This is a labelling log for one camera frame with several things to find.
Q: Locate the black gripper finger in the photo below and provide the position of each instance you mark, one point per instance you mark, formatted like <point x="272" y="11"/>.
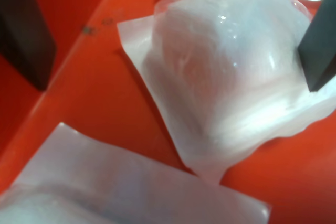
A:
<point x="320" y="51"/>
<point x="23" y="37"/>

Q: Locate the red plastic crate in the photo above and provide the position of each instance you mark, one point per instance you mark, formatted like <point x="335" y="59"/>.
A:
<point x="262" y="195"/>

